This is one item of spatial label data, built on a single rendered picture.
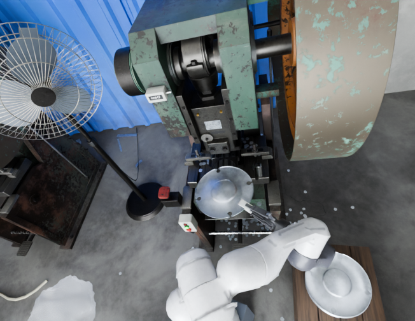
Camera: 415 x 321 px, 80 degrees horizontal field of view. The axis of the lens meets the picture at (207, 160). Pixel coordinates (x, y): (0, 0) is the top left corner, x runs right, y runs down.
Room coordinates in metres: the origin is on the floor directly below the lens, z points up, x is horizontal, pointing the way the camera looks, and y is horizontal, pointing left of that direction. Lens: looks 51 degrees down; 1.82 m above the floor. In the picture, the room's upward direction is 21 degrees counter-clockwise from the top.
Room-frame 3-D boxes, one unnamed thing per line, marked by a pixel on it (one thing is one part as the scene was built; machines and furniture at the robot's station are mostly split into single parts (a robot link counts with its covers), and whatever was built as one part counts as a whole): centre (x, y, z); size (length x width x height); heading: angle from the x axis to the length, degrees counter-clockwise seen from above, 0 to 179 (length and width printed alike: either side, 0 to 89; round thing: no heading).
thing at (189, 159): (0.93, 0.05, 0.76); 0.17 x 0.06 x 0.10; 69
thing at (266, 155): (0.81, -0.27, 0.76); 0.17 x 0.06 x 0.10; 69
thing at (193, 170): (0.87, -0.11, 0.68); 0.45 x 0.30 x 0.06; 69
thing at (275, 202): (0.91, -0.41, 0.45); 0.92 x 0.12 x 0.90; 159
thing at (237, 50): (1.01, -0.16, 0.83); 0.79 x 0.43 x 1.34; 159
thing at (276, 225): (0.37, -0.17, 0.82); 0.09 x 0.07 x 0.08; 31
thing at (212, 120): (0.83, -0.10, 1.04); 0.17 x 0.15 x 0.30; 159
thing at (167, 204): (0.77, 0.26, 0.62); 0.10 x 0.06 x 0.20; 69
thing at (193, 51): (0.87, -0.11, 1.27); 0.21 x 0.12 x 0.34; 159
